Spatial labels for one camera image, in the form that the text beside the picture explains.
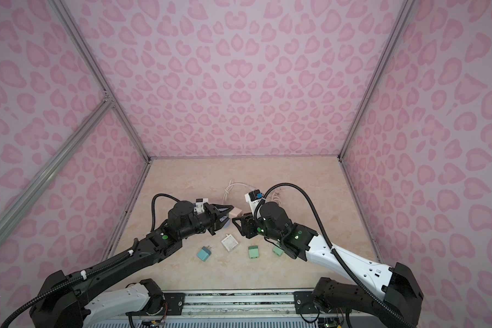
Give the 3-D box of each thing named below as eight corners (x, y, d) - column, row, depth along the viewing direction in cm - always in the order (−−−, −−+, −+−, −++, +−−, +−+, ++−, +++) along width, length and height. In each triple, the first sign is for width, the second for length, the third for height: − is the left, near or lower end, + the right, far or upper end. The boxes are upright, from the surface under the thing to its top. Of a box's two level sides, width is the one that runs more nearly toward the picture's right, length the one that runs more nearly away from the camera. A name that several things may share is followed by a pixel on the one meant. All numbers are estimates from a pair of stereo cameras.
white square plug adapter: (228, 251, 87) (228, 249, 85) (221, 241, 90) (220, 239, 88) (238, 244, 89) (237, 241, 87) (230, 234, 92) (229, 232, 90)
